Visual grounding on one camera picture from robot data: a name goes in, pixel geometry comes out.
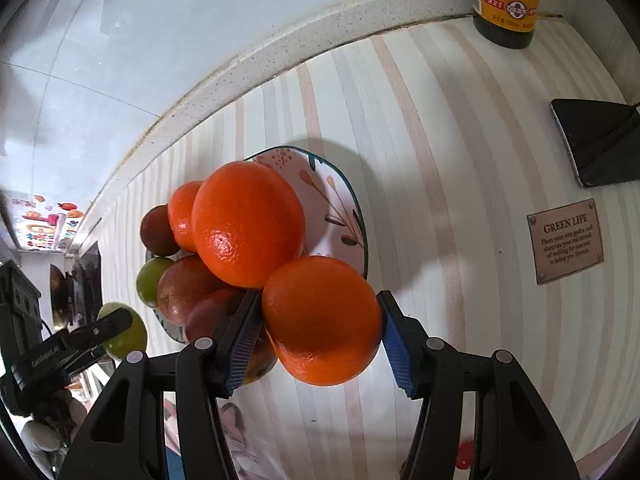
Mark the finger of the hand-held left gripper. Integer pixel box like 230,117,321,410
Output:
52,308,134,376

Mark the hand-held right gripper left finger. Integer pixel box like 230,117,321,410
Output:
55,289,264,480

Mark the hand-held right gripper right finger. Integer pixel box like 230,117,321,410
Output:
375,289,585,480

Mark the green apple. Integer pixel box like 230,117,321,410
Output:
137,256,175,309
97,302,148,361

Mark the reddish brown apple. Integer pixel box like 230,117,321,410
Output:
185,287,279,386

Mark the brown pear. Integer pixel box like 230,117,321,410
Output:
157,255,226,326

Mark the small orange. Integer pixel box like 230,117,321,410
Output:
261,255,385,387
167,180,206,254

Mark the small dark brown fruit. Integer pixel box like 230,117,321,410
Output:
140,204,181,257

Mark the large orange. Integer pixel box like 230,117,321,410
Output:
191,161,306,289

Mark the oval floral ceramic plate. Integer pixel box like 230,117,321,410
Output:
152,146,370,346

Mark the person's left hand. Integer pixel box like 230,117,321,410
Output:
22,385,88,466

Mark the black gas stove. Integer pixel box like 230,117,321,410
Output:
72,241,103,328

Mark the black frying pan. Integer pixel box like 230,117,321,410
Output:
49,266,76,331

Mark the striped beige tablecloth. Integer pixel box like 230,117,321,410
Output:
97,15,640,480

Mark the black smartphone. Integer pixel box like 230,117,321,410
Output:
550,98,640,188

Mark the dark soy sauce bottle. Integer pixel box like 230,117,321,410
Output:
467,0,543,50

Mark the colourful wall sticker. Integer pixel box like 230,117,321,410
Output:
10,195,83,252

